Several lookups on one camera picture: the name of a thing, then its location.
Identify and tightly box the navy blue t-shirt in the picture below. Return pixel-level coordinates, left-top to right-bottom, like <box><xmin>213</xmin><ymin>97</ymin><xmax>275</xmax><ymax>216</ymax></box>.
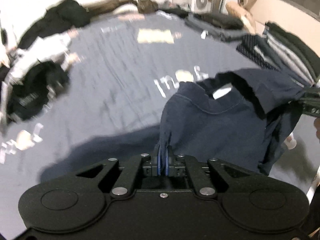
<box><xmin>159</xmin><ymin>69</ymin><xmax>304</xmax><ymax>175</ymax></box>

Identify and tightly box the stack of folded clothes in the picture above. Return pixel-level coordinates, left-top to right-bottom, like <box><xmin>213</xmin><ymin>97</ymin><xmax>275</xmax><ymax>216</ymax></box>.
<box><xmin>236</xmin><ymin>22</ymin><xmax>319</xmax><ymax>88</ymax></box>

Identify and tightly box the black and white clothes pile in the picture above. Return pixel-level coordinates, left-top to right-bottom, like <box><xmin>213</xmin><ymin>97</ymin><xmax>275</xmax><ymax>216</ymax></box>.
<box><xmin>1</xmin><ymin>28</ymin><xmax>79</xmax><ymax>126</ymax></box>

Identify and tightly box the person's right hand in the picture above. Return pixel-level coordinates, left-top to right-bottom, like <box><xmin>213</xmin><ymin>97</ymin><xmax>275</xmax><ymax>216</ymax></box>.
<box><xmin>313</xmin><ymin>118</ymin><xmax>320</xmax><ymax>140</ymax></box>

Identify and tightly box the grey blue patterned quilt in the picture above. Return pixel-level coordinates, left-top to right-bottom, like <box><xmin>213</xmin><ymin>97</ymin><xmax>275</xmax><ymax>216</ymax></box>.
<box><xmin>0</xmin><ymin>11</ymin><xmax>320</xmax><ymax>238</ymax></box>

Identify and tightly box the beige towel on chair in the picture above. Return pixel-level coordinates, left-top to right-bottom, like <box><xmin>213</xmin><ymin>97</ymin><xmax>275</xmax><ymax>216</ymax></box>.
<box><xmin>226</xmin><ymin>1</ymin><xmax>257</xmax><ymax>34</ymax></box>

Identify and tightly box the folded dark grey garment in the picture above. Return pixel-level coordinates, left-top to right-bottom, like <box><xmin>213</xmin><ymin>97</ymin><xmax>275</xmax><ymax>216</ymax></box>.
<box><xmin>184</xmin><ymin>11</ymin><xmax>248</xmax><ymax>42</ymax></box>

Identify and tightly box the tabby cat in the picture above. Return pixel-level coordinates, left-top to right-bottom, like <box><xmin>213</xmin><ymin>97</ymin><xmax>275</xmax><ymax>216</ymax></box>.
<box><xmin>137</xmin><ymin>0</ymin><xmax>158</xmax><ymax>14</ymax></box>

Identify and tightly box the white box fan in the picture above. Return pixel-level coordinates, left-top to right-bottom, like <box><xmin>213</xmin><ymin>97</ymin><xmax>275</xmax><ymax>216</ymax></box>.
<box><xmin>190</xmin><ymin>0</ymin><xmax>216</xmax><ymax>13</ymax></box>

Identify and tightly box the brown blanket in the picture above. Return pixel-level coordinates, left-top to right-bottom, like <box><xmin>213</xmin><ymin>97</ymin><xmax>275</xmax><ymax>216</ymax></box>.
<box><xmin>81</xmin><ymin>0</ymin><xmax>137</xmax><ymax>17</ymax></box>

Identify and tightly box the black jacket on bed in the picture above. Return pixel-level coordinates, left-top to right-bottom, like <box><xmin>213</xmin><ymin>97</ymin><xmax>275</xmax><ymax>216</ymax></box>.
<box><xmin>17</xmin><ymin>0</ymin><xmax>90</xmax><ymax>49</ymax></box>

